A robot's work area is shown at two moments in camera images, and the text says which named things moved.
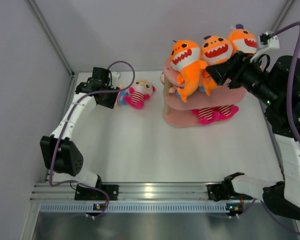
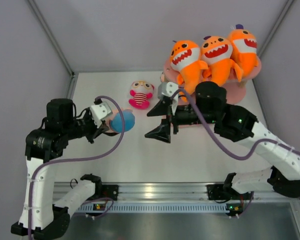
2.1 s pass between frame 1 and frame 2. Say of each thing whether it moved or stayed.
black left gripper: moved
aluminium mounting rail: stayed
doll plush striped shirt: moved
